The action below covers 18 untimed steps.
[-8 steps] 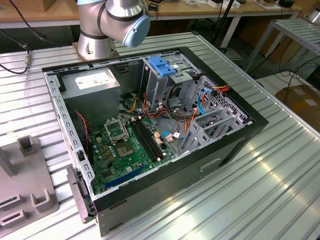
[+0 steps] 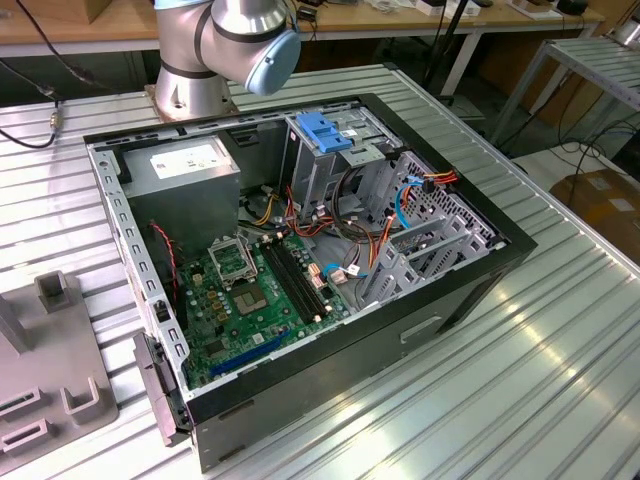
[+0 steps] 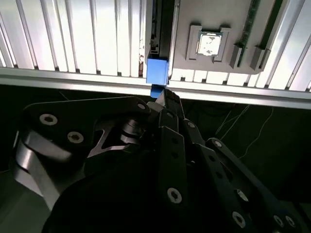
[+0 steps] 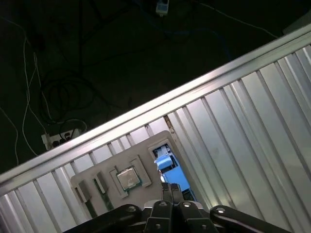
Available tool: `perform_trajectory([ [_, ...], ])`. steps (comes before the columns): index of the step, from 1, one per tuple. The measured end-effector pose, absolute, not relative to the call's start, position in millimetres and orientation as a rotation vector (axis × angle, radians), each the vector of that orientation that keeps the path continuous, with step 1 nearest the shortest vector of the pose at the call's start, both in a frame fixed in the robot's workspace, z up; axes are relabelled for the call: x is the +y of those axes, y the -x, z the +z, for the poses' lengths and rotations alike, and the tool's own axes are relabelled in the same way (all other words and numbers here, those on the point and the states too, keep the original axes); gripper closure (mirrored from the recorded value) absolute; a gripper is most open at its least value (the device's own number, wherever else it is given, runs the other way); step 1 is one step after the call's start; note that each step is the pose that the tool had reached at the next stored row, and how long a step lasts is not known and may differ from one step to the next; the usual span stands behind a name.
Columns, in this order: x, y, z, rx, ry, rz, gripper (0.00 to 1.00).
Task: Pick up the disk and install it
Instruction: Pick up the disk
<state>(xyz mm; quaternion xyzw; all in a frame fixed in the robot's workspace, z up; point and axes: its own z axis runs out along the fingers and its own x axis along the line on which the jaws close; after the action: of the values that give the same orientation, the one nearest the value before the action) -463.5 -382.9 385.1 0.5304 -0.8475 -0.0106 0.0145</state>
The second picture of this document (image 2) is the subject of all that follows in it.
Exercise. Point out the black RAM slot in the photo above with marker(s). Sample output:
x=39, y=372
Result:
x=301, y=280
x=286, y=280
x=293, y=280
x=308, y=280

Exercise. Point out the black open PC case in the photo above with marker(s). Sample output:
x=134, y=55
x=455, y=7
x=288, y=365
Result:
x=350, y=360

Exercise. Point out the wooden desk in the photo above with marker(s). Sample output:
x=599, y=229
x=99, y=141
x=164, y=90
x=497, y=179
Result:
x=380, y=20

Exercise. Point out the blue plastic drive latch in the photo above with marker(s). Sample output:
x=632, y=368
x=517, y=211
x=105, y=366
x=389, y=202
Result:
x=320, y=132

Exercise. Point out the green motherboard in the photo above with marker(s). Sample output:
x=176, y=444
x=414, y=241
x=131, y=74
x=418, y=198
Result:
x=260, y=330

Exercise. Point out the metal disk bay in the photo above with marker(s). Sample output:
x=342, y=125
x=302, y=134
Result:
x=425, y=235

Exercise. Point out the grey case latch panel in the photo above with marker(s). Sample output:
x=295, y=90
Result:
x=157, y=390

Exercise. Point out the metal slat side table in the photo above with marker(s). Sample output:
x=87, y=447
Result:
x=600, y=65

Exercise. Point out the metal drive cage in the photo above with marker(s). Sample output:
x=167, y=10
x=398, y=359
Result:
x=310, y=175

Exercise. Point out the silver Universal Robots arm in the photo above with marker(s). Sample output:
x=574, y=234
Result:
x=240, y=30

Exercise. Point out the brown cardboard box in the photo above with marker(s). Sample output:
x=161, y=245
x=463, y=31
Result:
x=600, y=210

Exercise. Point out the grey power supply unit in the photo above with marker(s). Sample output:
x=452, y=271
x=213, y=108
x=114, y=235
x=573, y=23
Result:
x=180, y=210

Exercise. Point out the blue expansion slot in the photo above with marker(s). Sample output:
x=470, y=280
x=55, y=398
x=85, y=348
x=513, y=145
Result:
x=250, y=352

